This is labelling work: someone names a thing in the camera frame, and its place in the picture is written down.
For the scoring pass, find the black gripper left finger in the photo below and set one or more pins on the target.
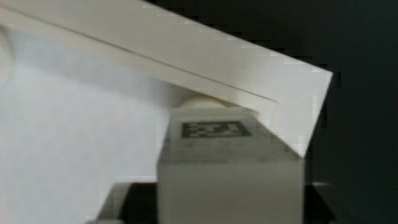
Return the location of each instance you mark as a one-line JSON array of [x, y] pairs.
[[131, 205]]

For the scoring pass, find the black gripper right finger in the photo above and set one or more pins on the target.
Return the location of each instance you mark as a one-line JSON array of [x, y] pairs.
[[317, 211]]

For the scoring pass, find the white table leg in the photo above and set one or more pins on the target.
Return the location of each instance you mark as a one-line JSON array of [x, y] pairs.
[[230, 171]]

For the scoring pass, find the white square tabletop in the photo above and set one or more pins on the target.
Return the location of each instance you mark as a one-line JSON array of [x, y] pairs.
[[106, 61]]

